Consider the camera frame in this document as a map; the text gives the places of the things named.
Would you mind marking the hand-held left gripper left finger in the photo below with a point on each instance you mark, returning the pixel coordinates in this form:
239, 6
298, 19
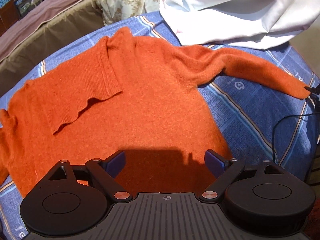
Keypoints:
116, 162

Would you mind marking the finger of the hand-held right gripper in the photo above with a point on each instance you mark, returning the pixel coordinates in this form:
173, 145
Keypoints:
313, 90

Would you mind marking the blue checked bedsheet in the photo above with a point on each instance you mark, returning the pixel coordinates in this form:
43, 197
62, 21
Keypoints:
250, 110

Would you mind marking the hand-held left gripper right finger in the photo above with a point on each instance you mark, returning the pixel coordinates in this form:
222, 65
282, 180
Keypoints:
213, 163

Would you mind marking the orange knit sweater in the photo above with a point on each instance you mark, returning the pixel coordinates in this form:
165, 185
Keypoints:
140, 105

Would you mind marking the white cloth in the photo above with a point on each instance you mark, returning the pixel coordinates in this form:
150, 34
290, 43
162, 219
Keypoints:
237, 12

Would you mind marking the mauve cover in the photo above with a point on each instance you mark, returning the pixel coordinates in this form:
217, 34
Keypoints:
42, 15

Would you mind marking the brown sofa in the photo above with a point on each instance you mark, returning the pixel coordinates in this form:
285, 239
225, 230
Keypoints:
50, 37

